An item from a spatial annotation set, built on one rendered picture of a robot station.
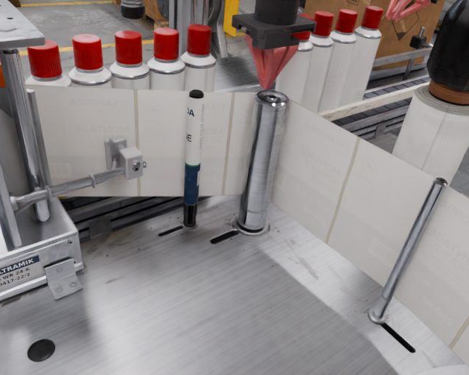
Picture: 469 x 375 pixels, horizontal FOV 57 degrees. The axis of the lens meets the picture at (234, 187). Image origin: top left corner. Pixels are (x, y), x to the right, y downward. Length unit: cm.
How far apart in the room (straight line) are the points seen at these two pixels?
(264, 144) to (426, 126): 20
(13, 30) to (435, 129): 45
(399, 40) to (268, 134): 90
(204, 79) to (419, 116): 29
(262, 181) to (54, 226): 24
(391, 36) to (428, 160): 76
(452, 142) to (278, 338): 31
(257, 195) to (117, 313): 21
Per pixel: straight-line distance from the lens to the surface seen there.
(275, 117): 47
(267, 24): 60
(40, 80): 55
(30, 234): 49
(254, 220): 55
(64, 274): 51
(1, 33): 39
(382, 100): 97
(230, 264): 53
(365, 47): 89
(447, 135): 58
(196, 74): 63
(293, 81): 76
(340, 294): 53
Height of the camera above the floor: 126
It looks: 36 degrees down
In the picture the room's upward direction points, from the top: 7 degrees clockwise
